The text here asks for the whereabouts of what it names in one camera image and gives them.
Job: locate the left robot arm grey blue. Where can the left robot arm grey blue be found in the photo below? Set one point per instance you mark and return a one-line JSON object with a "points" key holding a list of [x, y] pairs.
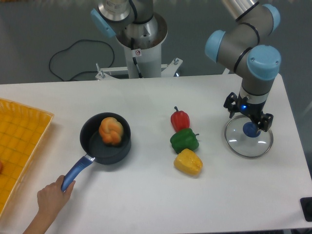
{"points": [[120, 13]]}

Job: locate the glass pot lid blue knob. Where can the glass pot lid blue knob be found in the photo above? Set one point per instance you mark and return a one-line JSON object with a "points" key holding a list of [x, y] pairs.
{"points": [[245, 139]]}

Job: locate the dark pot with blue handle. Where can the dark pot with blue handle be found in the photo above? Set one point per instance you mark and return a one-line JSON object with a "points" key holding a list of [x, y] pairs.
{"points": [[95, 149]]}

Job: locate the yellow bell pepper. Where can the yellow bell pepper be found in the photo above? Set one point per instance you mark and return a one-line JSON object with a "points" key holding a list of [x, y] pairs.
{"points": [[188, 162]]}

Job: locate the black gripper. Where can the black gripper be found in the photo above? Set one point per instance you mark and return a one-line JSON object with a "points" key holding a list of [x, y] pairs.
{"points": [[252, 107]]}

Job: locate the red bell pepper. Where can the red bell pepper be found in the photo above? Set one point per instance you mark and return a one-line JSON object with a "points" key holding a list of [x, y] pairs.
{"points": [[180, 120]]}

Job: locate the yellow woven basket tray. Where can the yellow woven basket tray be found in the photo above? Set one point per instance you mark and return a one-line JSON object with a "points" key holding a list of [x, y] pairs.
{"points": [[21, 129]]}

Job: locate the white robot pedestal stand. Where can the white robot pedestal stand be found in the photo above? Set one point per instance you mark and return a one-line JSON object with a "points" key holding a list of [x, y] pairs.
{"points": [[142, 44]]}

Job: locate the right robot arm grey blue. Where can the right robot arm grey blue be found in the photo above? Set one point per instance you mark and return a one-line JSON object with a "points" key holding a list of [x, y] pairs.
{"points": [[243, 53]]}

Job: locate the green bell pepper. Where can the green bell pepper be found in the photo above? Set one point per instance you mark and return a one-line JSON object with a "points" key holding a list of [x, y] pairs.
{"points": [[184, 139]]}

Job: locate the person's forearm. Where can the person's forearm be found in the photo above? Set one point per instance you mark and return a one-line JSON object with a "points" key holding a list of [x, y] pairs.
{"points": [[41, 222]]}

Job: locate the black object at table edge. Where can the black object at table edge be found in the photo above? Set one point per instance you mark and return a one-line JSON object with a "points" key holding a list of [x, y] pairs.
{"points": [[306, 205]]}

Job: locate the braided bread roll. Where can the braided bread roll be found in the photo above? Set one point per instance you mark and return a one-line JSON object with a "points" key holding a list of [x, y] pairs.
{"points": [[111, 131]]}

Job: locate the person's hand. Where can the person's hand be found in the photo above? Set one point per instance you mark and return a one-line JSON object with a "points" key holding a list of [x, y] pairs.
{"points": [[51, 199]]}

